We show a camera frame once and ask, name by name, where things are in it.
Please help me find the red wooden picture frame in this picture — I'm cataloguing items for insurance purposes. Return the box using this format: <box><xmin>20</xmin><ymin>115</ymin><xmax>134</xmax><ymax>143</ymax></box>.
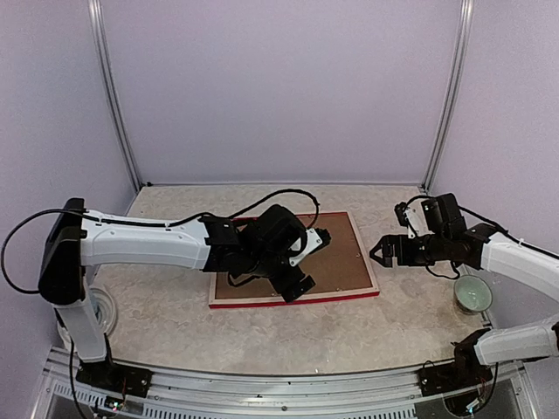
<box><xmin>208</xmin><ymin>210</ymin><xmax>381</xmax><ymax>310</ymax></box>

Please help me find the front aluminium rail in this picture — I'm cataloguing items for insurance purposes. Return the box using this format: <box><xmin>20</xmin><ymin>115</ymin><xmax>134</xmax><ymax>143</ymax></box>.
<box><xmin>31</xmin><ymin>347</ymin><xmax>538</xmax><ymax>418</ymax></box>

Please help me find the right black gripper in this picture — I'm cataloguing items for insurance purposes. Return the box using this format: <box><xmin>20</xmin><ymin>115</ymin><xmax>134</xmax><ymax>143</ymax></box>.
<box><xmin>370</xmin><ymin>230</ymin><xmax>451</xmax><ymax>267</ymax></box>

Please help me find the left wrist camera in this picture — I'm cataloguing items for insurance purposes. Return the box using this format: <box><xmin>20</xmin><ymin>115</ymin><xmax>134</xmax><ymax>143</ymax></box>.
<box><xmin>288</xmin><ymin>228</ymin><xmax>331</xmax><ymax>266</ymax></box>

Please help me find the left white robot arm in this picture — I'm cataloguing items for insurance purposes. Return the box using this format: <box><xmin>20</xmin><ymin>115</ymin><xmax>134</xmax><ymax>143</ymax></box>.
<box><xmin>7</xmin><ymin>198</ymin><xmax>331</xmax><ymax>388</ymax></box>

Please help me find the green ceramic bowl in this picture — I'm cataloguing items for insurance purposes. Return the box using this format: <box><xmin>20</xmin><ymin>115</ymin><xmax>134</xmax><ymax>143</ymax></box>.
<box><xmin>453</xmin><ymin>275</ymin><xmax>493</xmax><ymax>313</ymax></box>

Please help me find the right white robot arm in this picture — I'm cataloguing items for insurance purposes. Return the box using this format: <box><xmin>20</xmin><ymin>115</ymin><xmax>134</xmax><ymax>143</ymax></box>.
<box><xmin>369</xmin><ymin>193</ymin><xmax>558</xmax><ymax>388</ymax></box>

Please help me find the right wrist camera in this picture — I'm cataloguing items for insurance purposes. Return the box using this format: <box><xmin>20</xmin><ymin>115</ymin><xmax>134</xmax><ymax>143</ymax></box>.
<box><xmin>394</xmin><ymin>202</ymin><xmax>424</xmax><ymax>239</ymax></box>

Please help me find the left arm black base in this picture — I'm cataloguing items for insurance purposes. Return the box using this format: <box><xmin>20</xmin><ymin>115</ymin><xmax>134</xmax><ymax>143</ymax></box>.
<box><xmin>76</xmin><ymin>362</ymin><xmax>153</xmax><ymax>398</ymax></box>

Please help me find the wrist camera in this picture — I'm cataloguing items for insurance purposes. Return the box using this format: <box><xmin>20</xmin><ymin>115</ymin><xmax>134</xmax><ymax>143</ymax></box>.
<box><xmin>288</xmin><ymin>228</ymin><xmax>331</xmax><ymax>266</ymax></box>
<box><xmin>394</xmin><ymin>202</ymin><xmax>424</xmax><ymax>239</ymax></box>

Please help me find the aluminium corner post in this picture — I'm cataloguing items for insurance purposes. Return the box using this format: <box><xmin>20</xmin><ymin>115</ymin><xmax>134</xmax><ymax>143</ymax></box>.
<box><xmin>421</xmin><ymin>0</ymin><xmax>475</xmax><ymax>192</ymax></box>
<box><xmin>87</xmin><ymin>0</ymin><xmax>142</xmax><ymax>193</ymax></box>

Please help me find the right aluminium corner post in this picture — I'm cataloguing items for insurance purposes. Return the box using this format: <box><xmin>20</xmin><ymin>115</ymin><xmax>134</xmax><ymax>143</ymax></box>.
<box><xmin>421</xmin><ymin>0</ymin><xmax>475</xmax><ymax>192</ymax></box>

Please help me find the left aluminium corner post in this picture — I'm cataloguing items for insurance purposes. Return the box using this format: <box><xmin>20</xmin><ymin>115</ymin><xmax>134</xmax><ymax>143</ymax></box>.
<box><xmin>87</xmin><ymin>0</ymin><xmax>142</xmax><ymax>193</ymax></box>

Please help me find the brown backing board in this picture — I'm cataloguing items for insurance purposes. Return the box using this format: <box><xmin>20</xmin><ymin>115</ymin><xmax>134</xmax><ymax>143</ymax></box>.
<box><xmin>212</xmin><ymin>213</ymin><xmax>375</xmax><ymax>302</ymax></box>

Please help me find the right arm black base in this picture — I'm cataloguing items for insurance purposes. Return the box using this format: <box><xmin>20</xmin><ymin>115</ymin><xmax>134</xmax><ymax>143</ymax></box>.
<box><xmin>417</xmin><ymin>362</ymin><xmax>493</xmax><ymax>397</ymax></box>

